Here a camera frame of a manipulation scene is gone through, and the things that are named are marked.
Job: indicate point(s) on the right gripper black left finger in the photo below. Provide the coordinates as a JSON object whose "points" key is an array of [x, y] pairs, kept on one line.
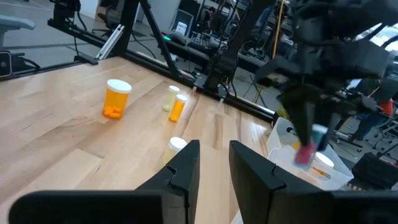
{"points": [[183, 174]]}

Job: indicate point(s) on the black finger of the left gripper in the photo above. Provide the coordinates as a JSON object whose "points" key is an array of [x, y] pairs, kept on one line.
{"points": [[300, 115], [330, 127]]}

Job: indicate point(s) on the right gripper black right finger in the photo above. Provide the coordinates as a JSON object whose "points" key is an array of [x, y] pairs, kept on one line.
{"points": [[248, 186]]}

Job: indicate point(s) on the large orange pill bottle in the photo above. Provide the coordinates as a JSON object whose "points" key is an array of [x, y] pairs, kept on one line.
{"points": [[323, 159], [115, 99], [297, 145]]}

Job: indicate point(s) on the small pale yellow pill bottle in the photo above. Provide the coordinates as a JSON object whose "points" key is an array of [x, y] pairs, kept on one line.
{"points": [[175, 144], [169, 99]]}

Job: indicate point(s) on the small bottle with red pills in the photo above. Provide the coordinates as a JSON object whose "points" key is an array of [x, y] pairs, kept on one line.
{"points": [[306, 155]]}

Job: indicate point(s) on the small orange pill bottle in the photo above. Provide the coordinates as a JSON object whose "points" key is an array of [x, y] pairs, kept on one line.
{"points": [[177, 109]]}

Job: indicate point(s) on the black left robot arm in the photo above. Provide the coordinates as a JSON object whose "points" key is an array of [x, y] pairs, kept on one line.
{"points": [[236, 37]]}

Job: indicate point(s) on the small potted succulent plant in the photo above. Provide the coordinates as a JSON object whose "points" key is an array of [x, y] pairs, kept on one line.
{"points": [[283, 114]]}

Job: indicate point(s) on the person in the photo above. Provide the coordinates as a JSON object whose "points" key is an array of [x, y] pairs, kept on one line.
{"points": [[211, 15], [373, 121]]}

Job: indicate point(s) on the black floor case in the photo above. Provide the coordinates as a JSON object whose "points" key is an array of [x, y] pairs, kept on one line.
{"points": [[376, 171]]}

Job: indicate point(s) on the dark grey side desk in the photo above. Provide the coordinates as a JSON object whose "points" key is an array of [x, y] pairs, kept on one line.
{"points": [[186, 46]]}

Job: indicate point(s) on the silver aluminium extrusion bar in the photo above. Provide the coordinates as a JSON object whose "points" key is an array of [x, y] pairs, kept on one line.
{"points": [[110, 42]]}

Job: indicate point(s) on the grey chair armrest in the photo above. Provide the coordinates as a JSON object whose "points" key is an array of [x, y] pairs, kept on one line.
{"points": [[15, 23]]}

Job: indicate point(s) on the black aluminium table frame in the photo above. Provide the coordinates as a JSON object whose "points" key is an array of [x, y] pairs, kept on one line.
{"points": [[126, 31]]}

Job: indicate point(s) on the black table-level camera box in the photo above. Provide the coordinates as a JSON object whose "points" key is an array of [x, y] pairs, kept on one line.
{"points": [[4, 63]]}

